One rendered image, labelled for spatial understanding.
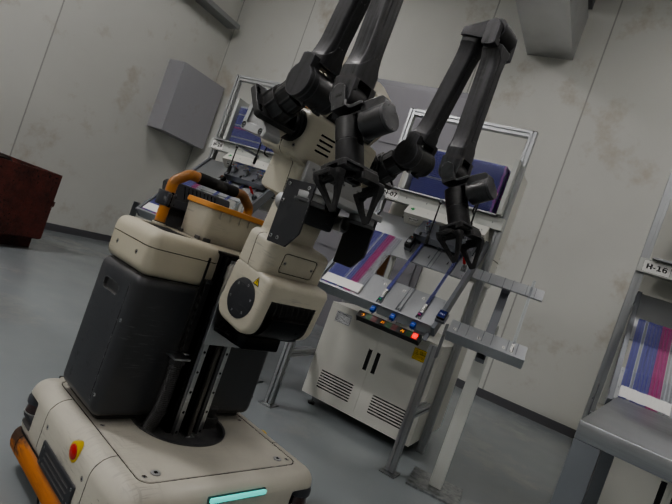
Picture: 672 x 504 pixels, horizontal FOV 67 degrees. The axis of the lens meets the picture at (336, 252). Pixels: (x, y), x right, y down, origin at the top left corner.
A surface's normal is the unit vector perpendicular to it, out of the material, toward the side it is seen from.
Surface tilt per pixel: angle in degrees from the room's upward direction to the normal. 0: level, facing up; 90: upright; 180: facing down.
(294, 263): 98
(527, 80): 90
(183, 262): 90
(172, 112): 90
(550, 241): 90
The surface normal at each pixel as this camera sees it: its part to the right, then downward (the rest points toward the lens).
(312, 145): 0.64, 0.39
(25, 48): 0.84, 0.30
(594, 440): -0.54, -0.18
